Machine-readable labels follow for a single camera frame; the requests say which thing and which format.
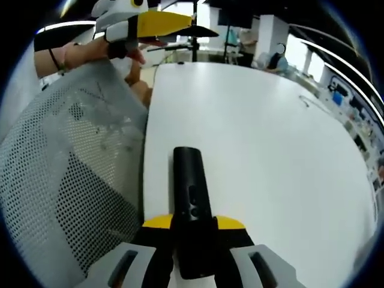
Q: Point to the person's bare leg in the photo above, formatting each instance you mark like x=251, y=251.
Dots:
x=139, y=87

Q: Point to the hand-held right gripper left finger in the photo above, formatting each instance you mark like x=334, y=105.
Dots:
x=150, y=246

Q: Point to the black remote control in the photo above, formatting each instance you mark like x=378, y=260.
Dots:
x=193, y=210

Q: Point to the grey mesh office chair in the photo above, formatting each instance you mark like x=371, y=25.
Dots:
x=60, y=180

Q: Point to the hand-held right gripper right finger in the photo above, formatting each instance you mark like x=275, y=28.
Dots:
x=240, y=249

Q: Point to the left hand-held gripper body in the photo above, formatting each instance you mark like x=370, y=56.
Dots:
x=120, y=12

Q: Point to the black tripod stand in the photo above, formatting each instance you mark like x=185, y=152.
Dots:
x=196, y=45

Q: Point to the person's left hand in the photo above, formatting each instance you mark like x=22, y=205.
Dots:
x=87, y=52

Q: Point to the black wall monitor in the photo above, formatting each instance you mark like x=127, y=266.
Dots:
x=234, y=16

